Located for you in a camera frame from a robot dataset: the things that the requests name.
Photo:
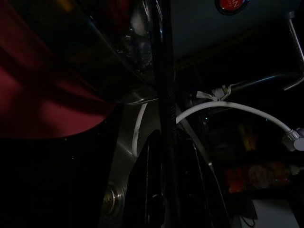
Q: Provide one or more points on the stainless steel sink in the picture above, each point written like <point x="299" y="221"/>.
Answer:
<point x="126" y="142"/>

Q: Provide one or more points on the grey water filter red logo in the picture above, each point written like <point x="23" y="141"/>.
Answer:
<point x="213" y="28"/>

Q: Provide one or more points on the pink plate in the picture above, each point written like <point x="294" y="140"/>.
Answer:
<point x="47" y="114"/>

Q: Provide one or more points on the white cutting board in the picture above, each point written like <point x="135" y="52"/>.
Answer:
<point x="275" y="213"/>

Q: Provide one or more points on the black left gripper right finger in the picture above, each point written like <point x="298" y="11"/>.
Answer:
<point x="192" y="190"/>

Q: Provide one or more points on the yellow and red sponge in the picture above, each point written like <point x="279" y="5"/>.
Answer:
<point x="247" y="140"/>

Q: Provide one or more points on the steel sink drain strainer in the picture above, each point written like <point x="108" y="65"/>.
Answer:
<point x="111" y="199"/>

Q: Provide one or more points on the chrome faucet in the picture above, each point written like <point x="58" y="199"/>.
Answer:
<point x="261" y="80"/>

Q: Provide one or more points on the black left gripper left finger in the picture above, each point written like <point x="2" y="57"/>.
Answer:
<point x="147" y="190"/>

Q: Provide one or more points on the orange soap pump bottle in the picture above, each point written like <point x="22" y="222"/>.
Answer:
<point x="256" y="177"/>

